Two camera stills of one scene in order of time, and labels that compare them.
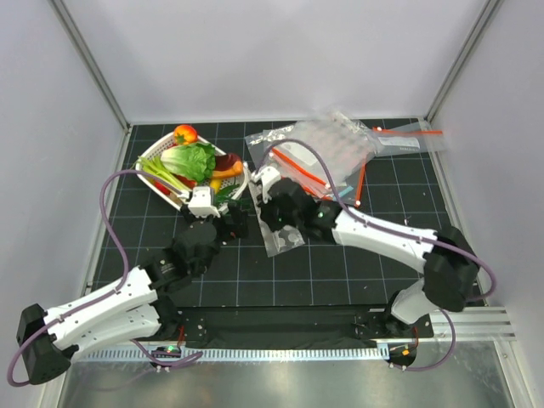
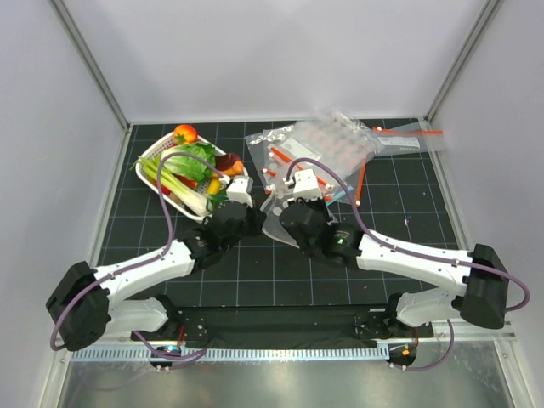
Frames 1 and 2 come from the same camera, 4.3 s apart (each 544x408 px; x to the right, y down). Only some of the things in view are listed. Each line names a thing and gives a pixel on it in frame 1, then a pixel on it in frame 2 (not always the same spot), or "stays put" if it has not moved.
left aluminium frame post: (92, 63) stays put
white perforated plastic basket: (170, 168) stays put
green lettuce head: (194, 161) stays put
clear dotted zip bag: (280, 240) -> (334, 185)
